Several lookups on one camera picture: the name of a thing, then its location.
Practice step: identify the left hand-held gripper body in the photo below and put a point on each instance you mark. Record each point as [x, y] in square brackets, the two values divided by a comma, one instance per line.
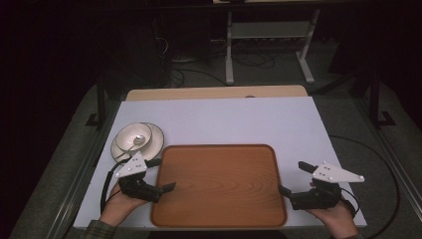
[132, 167]

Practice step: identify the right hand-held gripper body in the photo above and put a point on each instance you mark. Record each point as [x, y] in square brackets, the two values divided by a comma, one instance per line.
[318, 198]

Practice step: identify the white plate with dark rim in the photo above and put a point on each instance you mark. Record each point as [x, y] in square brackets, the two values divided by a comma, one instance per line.
[156, 142]

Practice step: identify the white spoon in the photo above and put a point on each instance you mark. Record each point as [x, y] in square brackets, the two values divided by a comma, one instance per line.
[138, 139]

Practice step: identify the white bowl with dark rim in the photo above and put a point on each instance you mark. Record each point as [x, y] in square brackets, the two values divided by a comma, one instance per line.
[127, 136]

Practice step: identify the brown wooden tray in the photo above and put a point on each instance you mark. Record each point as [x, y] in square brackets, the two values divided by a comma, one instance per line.
[219, 186]

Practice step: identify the person's right hand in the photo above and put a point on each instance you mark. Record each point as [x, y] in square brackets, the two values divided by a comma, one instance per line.
[338, 220]

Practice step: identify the person's left hand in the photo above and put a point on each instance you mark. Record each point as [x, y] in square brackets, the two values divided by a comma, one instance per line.
[116, 207]

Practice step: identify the black metal stand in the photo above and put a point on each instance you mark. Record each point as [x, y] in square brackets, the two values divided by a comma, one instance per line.
[375, 99]
[99, 106]

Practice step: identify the white metal frame stand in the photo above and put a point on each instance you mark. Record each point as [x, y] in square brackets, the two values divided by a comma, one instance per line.
[229, 49]

